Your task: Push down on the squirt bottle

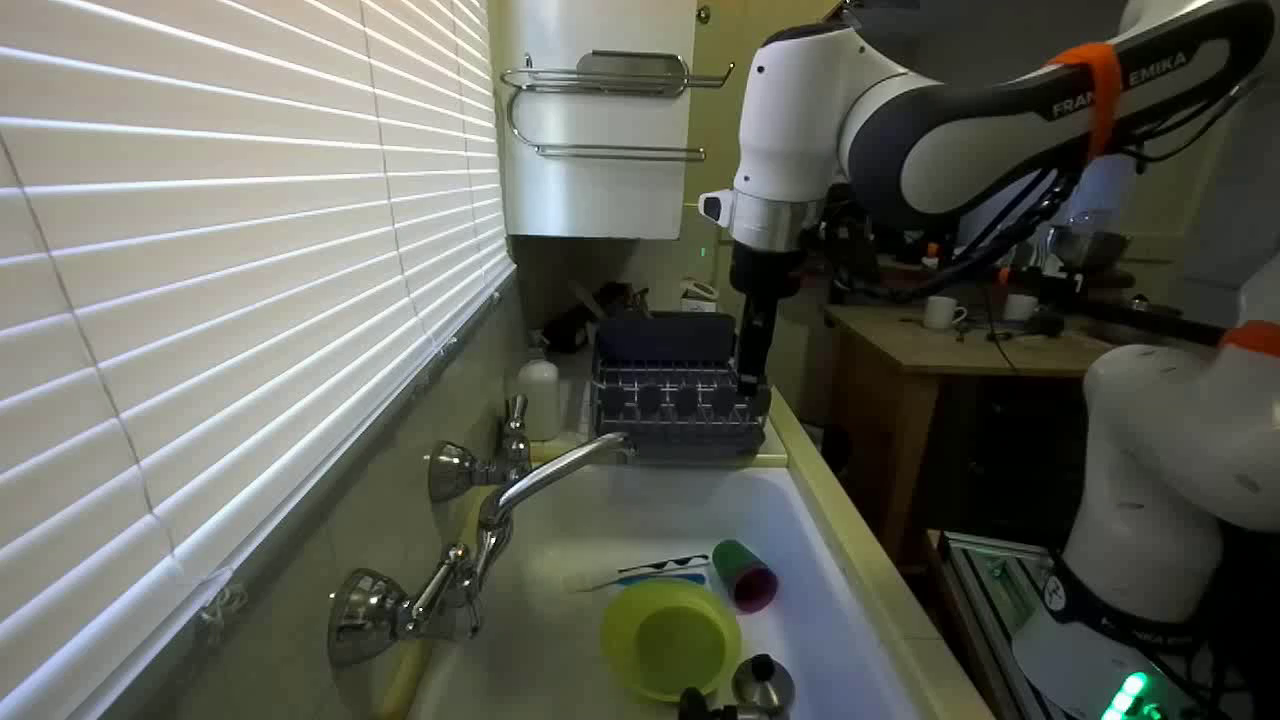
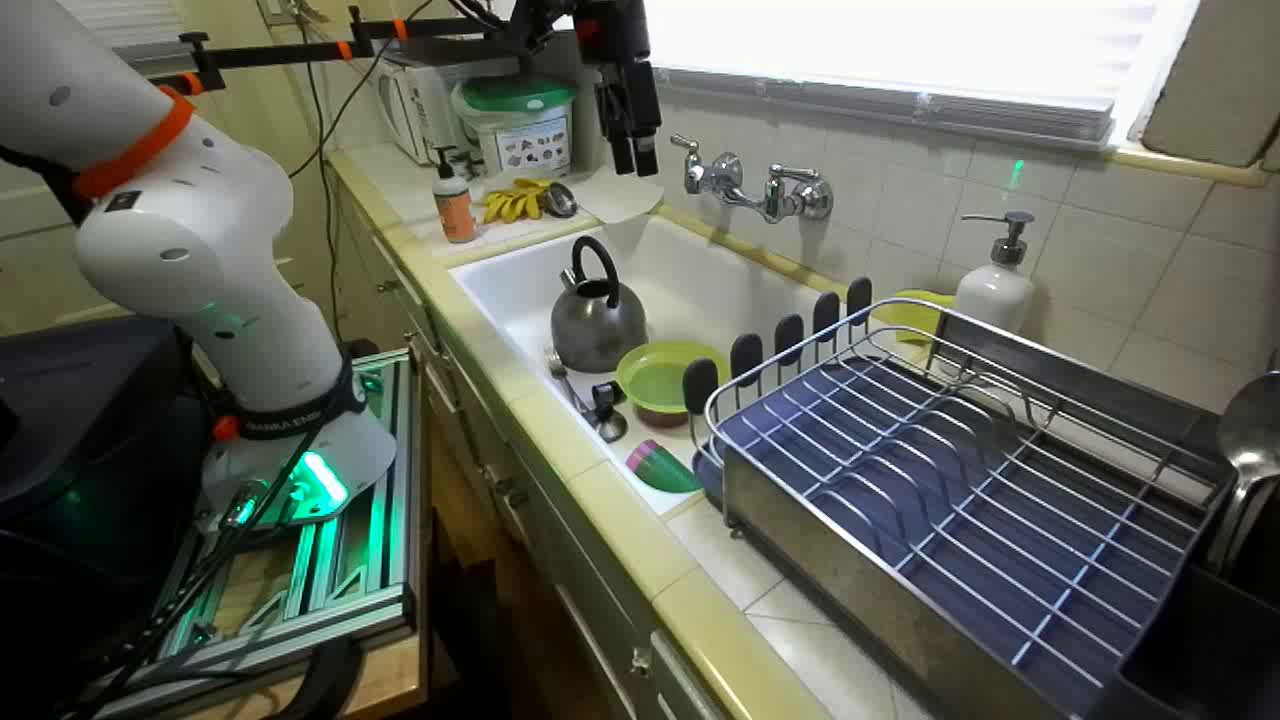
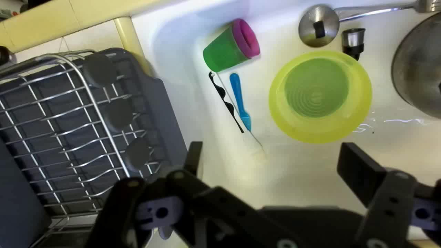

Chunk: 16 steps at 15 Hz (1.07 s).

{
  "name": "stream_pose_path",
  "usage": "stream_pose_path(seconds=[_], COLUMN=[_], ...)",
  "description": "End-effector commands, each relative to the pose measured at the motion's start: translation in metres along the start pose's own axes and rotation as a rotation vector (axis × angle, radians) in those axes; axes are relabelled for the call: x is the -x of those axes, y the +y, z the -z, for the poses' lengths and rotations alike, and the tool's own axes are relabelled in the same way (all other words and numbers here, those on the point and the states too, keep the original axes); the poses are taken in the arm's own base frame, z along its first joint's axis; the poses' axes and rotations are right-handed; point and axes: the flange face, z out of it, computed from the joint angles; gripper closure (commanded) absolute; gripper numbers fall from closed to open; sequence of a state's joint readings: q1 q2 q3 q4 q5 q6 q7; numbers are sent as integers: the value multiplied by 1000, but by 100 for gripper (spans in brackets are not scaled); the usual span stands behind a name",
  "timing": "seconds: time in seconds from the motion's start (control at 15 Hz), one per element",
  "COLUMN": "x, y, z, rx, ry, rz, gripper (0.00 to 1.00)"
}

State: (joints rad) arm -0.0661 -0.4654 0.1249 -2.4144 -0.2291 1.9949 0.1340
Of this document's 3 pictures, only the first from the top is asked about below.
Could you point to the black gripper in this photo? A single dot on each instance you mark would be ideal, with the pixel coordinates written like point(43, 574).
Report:
point(766, 275)

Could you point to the translucent white squirt bottle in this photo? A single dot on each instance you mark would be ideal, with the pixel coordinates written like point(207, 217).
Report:
point(540, 397)

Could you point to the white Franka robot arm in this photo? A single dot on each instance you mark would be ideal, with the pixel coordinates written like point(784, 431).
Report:
point(1174, 453)

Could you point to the chrome knob beside bottle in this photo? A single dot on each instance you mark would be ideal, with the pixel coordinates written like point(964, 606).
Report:
point(515, 424)

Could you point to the black dish rack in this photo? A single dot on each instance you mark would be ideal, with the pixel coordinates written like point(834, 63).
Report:
point(672, 385)

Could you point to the wooden table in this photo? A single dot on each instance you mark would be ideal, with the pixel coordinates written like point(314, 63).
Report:
point(892, 385)

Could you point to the white mug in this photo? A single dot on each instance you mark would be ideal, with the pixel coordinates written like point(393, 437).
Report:
point(940, 314)
point(1022, 309)

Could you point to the green and maroon cup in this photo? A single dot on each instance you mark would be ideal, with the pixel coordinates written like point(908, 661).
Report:
point(746, 574)

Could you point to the chrome faucet spout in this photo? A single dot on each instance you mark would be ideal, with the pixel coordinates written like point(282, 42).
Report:
point(553, 472)

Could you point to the white sink basin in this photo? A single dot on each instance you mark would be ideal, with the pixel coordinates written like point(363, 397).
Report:
point(825, 601)

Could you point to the lime green plastic bowl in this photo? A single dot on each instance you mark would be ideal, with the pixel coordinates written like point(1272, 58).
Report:
point(671, 640)

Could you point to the printed box on floor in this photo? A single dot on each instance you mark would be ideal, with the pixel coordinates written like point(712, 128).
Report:
point(993, 584)

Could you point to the small metal cup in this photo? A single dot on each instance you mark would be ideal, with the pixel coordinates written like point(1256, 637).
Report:
point(763, 687)

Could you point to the small black utensil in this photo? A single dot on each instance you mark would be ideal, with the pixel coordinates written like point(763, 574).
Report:
point(702, 705)

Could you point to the yellow tube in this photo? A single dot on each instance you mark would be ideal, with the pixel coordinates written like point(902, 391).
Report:
point(405, 672)

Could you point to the white window blind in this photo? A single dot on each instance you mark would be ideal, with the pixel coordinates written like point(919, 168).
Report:
point(227, 292)

